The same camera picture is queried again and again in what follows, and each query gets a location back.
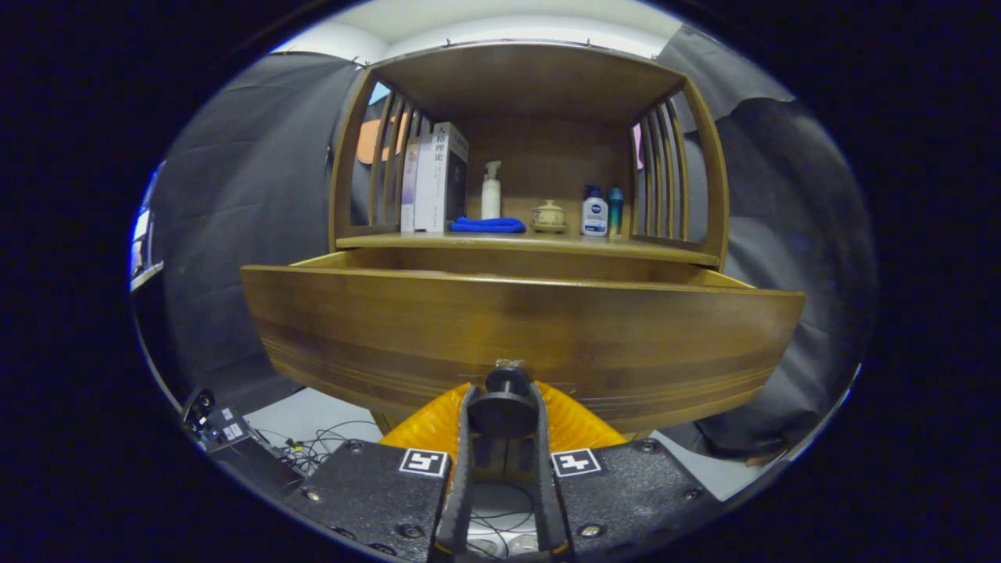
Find wooden drawer with black knob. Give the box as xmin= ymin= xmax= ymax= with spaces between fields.
xmin=239 ymin=249 xmax=806 ymax=439

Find black electronics box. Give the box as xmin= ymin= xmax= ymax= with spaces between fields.
xmin=184 ymin=389 xmax=306 ymax=489

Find white pump bottle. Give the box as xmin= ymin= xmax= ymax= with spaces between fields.
xmin=481 ymin=160 xmax=503 ymax=221

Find black floor cables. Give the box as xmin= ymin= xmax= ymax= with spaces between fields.
xmin=258 ymin=421 xmax=384 ymax=478

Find wooden countertop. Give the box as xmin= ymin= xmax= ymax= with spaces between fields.
xmin=336 ymin=231 xmax=720 ymax=267

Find blue folded cloth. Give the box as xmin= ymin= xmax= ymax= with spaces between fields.
xmin=450 ymin=217 xmax=527 ymax=234

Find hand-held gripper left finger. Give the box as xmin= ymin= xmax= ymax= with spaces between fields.
xmin=285 ymin=382 xmax=479 ymax=563

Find white book with portrait cover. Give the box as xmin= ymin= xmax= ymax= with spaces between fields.
xmin=413 ymin=121 xmax=470 ymax=233

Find white lotion bottle blue cap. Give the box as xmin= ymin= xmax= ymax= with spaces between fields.
xmin=581 ymin=185 xmax=609 ymax=238

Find pale floral spine book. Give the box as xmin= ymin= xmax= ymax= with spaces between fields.
xmin=400 ymin=137 xmax=423 ymax=233

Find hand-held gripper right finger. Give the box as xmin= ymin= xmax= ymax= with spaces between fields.
xmin=530 ymin=381 xmax=724 ymax=562

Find wooden cabinet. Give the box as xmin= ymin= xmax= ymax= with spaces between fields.
xmin=328 ymin=41 xmax=730 ymax=437

